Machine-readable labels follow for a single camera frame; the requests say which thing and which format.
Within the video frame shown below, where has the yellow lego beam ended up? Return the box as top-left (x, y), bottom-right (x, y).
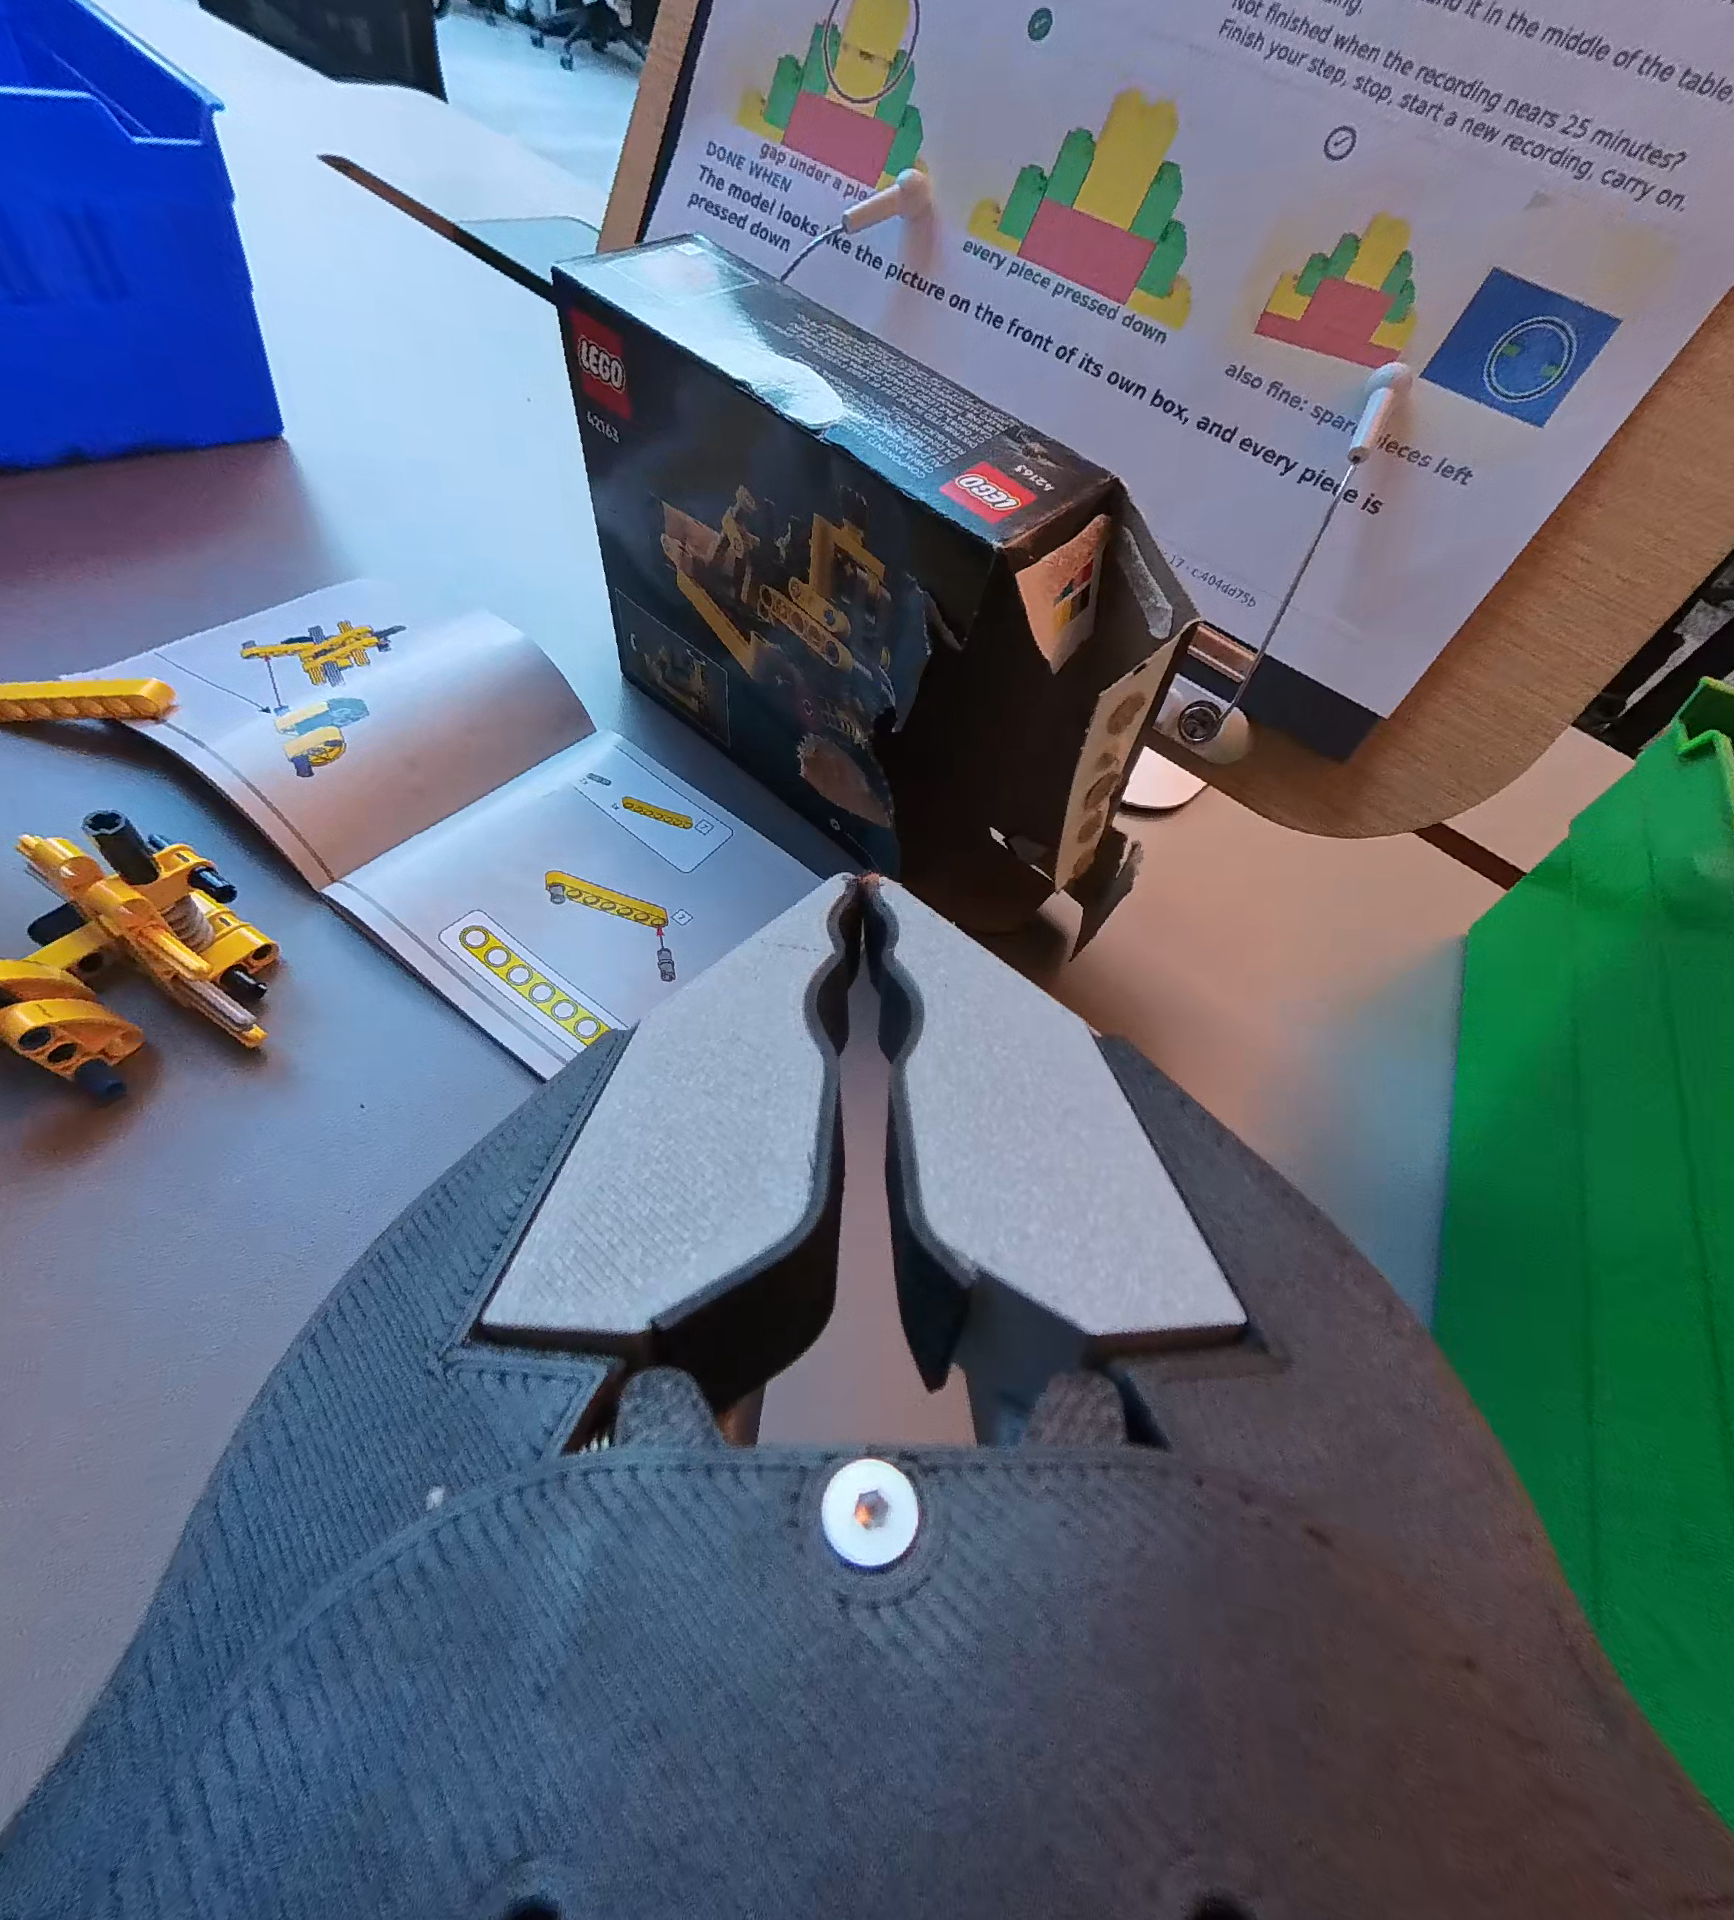
top-left (0, 677), bottom-right (181, 728)

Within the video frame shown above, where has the white-tipped wire clip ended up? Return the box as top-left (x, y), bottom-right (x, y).
top-left (780, 166), bottom-right (940, 288)
top-left (1233, 360), bottom-right (1416, 721)

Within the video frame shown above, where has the green plastic bin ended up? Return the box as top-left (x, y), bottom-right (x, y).
top-left (1432, 677), bottom-right (1734, 1920)

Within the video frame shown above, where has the wooden display board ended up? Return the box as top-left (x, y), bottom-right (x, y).
top-left (597, 0), bottom-right (1734, 841)

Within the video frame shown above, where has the yellow lego assembly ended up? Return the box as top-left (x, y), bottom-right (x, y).
top-left (0, 809), bottom-right (282, 1106)

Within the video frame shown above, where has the printed instruction sheet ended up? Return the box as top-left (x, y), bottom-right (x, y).
top-left (665, 0), bottom-right (1734, 721)

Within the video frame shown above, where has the white round screw mount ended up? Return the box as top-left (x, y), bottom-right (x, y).
top-left (1147, 683), bottom-right (1254, 769)

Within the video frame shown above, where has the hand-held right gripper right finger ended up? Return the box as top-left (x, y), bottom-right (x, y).
top-left (865, 876), bottom-right (1253, 1394)

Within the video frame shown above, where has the black office chair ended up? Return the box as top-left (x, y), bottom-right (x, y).
top-left (198, 0), bottom-right (451, 103)

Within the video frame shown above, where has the grey stand base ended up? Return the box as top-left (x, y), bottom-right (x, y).
top-left (1117, 746), bottom-right (1219, 819)

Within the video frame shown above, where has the blue plastic bin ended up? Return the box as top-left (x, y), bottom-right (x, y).
top-left (0, 0), bottom-right (287, 487)

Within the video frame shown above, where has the black lego box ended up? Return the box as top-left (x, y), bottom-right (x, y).
top-left (551, 235), bottom-right (1204, 961)

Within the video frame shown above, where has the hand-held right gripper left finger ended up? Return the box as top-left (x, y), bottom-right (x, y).
top-left (485, 876), bottom-right (865, 1420)

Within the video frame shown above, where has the dark blue sheet ledge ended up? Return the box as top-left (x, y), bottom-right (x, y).
top-left (1224, 657), bottom-right (1388, 762)

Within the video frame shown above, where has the lego instruction booklet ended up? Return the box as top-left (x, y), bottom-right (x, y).
top-left (62, 577), bottom-right (835, 1085)

